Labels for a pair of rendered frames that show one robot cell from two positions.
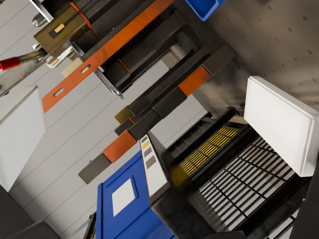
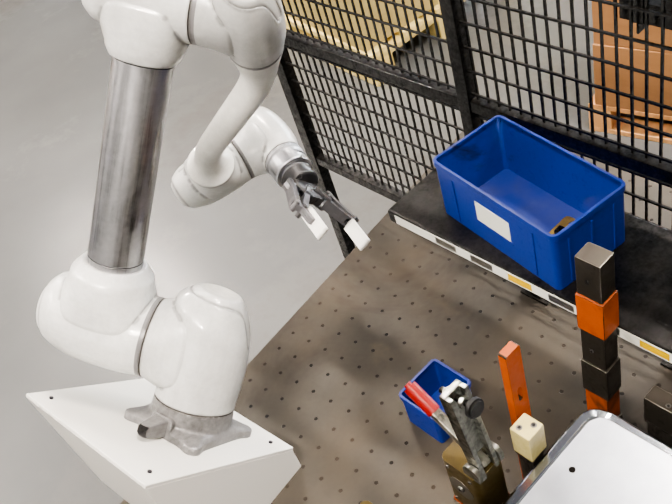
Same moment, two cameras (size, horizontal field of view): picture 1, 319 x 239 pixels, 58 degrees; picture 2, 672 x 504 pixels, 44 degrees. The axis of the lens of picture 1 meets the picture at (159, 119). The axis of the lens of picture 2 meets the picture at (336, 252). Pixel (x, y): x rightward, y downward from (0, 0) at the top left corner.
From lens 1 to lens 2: 1.80 m
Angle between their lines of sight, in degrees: 125
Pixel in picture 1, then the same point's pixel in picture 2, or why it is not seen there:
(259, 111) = (359, 238)
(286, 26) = (494, 365)
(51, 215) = not seen: outside the picture
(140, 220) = (452, 201)
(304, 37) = (494, 350)
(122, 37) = not seen: hidden behind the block
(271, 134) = (356, 230)
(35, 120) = (320, 228)
